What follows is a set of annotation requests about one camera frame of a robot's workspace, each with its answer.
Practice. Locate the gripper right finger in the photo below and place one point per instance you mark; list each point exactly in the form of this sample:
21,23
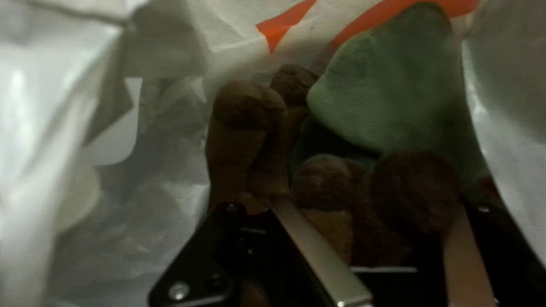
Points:
463,267

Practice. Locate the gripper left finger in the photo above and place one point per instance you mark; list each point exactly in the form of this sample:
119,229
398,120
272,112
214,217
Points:
322,257

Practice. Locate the brown moose plush toy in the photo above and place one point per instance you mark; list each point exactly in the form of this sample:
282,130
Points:
393,96

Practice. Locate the white plastic shopping bag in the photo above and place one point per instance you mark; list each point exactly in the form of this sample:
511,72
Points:
69,142

